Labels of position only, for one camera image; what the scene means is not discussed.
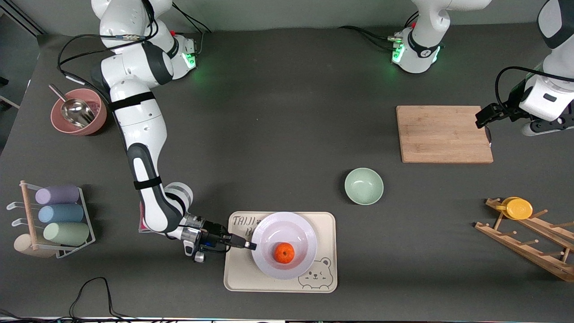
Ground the green cup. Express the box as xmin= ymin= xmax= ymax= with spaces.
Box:
xmin=43 ymin=222 xmax=90 ymax=246

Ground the black left arm base cable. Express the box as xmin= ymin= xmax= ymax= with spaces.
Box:
xmin=338 ymin=11 xmax=420 ymax=52

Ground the orange fruit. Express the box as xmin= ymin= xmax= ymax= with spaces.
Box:
xmin=274 ymin=242 xmax=296 ymax=264

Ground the white wire cup rack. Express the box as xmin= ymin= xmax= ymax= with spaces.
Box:
xmin=7 ymin=180 xmax=96 ymax=259

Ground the beige bear print tray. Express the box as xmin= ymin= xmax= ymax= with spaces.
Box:
xmin=223 ymin=211 xmax=338 ymax=293

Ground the black right arm base cable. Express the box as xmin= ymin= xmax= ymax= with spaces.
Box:
xmin=170 ymin=2 xmax=213 ymax=57

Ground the metal scoop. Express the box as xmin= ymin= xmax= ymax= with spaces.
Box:
xmin=48 ymin=83 xmax=96 ymax=128

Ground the wooden cutting board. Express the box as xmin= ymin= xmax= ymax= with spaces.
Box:
xmin=396 ymin=105 xmax=494 ymax=164

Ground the black arm base cable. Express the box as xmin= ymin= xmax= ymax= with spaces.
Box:
xmin=338 ymin=11 xmax=420 ymax=52
xmin=170 ymin=2 xmax=213 ymax=57

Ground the purple cup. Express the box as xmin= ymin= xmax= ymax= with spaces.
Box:
xmin=35 ymin=184 xmax=80 ymax=205

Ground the blue cup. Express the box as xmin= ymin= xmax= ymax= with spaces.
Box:
xmin=38 ymin=204 xmax=84 ymax=224

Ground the black cable at table edge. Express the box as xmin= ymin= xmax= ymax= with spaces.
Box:
xmin=0 ymin=277 xmax=180 ymax=323

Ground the beige cup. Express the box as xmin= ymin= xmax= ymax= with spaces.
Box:
xmin=13 ymin=234 xmax=57 ymax=258

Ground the light green bowl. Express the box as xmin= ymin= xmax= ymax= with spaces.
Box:
xmin=344 ymin=168 xmax=384 ymax=206

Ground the wooden peg drying rack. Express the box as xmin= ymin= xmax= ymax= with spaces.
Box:
xmin=474 ymin=197 xmax=574 ymax=282

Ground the white round plate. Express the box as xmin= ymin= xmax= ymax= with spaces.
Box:
xmin=251 ymin=212 xmax=318 ymax=280

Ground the black frame bar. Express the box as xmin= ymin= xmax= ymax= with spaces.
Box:
xmin=0 ymin=0 xmax=45 ymax=35

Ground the pink bowl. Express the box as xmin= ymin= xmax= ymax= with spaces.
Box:
xmin=50 ymin=88 xmax=108 ymax=136

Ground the yellow cup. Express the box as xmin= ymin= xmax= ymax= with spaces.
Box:
xmin=501 ymin=196 xmax=533 ymax=220

